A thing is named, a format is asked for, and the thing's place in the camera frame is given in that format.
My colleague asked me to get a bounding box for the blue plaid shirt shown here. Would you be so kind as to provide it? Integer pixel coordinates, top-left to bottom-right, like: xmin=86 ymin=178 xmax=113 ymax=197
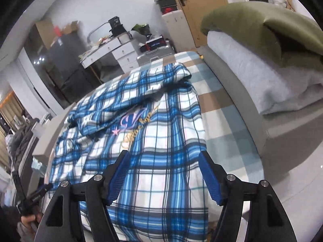
xmin=48 ymin=63 xmax=210 ymax=241

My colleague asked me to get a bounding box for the person's left hand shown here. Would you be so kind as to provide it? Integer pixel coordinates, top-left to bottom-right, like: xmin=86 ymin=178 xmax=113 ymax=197
xmin=20 ymin=207 xmax=44 ymax=232

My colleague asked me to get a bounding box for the light grey quilt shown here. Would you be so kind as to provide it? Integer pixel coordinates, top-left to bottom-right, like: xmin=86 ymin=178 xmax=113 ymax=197
xmin=207 ymin=30 xmax=323 ymax=115

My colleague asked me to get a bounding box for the grey upholstered bed checked sheet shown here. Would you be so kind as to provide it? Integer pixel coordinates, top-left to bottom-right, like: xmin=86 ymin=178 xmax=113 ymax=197
xmin=31 ymin=50 xmax=323 ymax=242

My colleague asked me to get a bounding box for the arched chrome mirror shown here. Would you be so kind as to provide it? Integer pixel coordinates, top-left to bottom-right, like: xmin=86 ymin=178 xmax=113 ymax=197
xmin=87 ymin=21 xmax=113 ymax=43

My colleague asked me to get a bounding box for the flat black box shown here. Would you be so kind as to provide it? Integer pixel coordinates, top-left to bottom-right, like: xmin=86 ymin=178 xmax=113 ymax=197
xmin=140 ymin=37 xmax=168 ymax=52

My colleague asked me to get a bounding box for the open cardboard box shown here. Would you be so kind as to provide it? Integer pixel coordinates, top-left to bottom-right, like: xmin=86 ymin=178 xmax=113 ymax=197
xmin=63 ymin=20 xmax=82 ymax=34

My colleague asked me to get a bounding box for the silver suitcase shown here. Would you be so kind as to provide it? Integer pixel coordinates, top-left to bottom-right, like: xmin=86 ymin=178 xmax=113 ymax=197
xmin=136 ymin=47 xmax=174 ymax=65

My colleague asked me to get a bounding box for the white desk with drawers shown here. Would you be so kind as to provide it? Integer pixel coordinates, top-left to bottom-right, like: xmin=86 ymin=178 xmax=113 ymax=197
xmin=80 ymin=31 xmax=142 ymax=73

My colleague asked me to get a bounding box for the dark glass cabinet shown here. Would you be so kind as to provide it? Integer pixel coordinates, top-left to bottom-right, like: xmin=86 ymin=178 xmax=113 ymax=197
xmin=24 ymin=28 xmax=66 ymax=106

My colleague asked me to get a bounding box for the olive green blanket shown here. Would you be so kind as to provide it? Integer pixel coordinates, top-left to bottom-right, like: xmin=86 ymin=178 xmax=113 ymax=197
xmin=200 ymin=1 xmax=323 ymax=72

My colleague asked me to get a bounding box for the black bag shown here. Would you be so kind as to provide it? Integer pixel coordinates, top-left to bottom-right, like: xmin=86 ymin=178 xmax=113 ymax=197
xmin=108 ymin=16 xmax=127 ymax=34

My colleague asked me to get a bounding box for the beige curtain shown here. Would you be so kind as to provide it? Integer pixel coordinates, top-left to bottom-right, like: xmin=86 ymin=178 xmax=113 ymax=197
xmin=0 ymin=91 xmax=26 ymax=167

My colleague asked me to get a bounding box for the dark grey refrigerator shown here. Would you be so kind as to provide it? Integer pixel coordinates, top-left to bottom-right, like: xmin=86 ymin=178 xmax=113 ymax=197
xmin=42 ymin=33 xmax=101 ymax=99

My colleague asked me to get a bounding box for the wooden door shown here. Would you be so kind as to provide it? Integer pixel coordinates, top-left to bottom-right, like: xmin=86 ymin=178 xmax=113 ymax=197
xmin=168 ymin=0 xmax=229 ymax=48

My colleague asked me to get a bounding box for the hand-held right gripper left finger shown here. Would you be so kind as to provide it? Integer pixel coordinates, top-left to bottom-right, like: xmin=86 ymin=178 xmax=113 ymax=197
xmin=34 ymin=150 xmax=130 ymax=242

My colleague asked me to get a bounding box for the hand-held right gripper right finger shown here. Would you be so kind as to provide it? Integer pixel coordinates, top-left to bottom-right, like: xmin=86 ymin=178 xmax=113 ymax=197
xmin=198 ymin=151 xmax=298 ymax=242

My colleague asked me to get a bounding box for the white cabinet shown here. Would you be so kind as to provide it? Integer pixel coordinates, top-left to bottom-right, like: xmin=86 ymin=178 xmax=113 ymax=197
xmin=161 ymin=9 xmax=195 ymax=54

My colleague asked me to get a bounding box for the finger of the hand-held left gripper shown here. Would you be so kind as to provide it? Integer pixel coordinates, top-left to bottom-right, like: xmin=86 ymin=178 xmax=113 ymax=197
xmin=26 ymin=183 xmax=54 ymax=204

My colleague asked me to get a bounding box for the dark green jacket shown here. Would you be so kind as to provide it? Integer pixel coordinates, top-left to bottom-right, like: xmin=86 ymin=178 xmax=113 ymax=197
xmin=9 ymin=118 xmax=39 ymax=167

